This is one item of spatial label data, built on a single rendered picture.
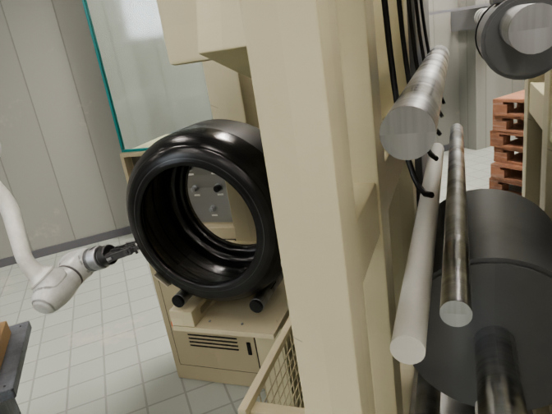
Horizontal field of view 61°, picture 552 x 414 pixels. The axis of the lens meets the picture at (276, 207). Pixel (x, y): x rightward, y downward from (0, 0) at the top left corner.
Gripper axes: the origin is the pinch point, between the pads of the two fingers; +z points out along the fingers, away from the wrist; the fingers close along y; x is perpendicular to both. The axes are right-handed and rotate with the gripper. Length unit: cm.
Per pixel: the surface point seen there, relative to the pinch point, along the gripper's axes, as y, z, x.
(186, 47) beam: -36, 65, -46
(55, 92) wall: 224, -222, -103
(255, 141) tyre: 1, 54, -20
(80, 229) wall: 216, -265, 23
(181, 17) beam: -36, 67, -51
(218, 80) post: 26, 38, -42
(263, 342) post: 27, 10, 62
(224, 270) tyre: 9.0, 19.6, 19.7
